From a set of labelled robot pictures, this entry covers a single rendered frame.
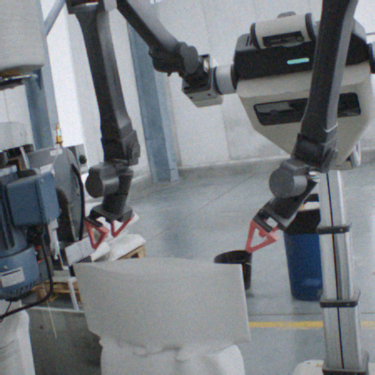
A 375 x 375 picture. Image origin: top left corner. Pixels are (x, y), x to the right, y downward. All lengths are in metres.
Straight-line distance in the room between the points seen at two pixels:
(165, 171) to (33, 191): 9.08
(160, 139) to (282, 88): 8.60
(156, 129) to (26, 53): 8.91
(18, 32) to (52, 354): 1.33
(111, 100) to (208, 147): 8.71
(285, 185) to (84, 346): 1.17
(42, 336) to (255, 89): 1.24
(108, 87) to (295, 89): 0.51
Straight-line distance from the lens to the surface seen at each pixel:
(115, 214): 1.23
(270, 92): 1.38
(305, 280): 3.41
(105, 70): 1.11
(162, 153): 9.94
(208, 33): 9.72
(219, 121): 9.66
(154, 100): 9.91
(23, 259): 0.99
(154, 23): 1.26
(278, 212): 1.06
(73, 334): 1.92
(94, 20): 1.08
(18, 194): 0.95
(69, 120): 8.02
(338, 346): 1.78
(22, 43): 1.08
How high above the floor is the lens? 1.38
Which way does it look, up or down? 8 degrees down
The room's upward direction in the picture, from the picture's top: 9 degrees counter-clockwise
